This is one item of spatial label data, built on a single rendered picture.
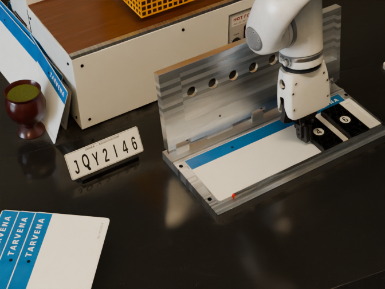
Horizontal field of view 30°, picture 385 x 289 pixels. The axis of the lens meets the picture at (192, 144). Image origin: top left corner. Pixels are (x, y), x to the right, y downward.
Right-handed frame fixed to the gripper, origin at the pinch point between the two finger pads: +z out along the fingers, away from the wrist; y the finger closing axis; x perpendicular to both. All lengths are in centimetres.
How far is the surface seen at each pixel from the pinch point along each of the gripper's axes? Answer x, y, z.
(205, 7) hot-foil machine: 26.3, -4.7, -20.8
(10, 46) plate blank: 56, -40, -14
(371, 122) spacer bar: -3.5, 14.8, 2.6
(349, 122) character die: -1.2, 10.9, 2.0
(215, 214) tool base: -5.9, -26.0, 4.6
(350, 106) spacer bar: 2.6, 14.6, 1.3
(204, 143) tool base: 10.8, -17.5, 0.7
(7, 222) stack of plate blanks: 3, -61, -6
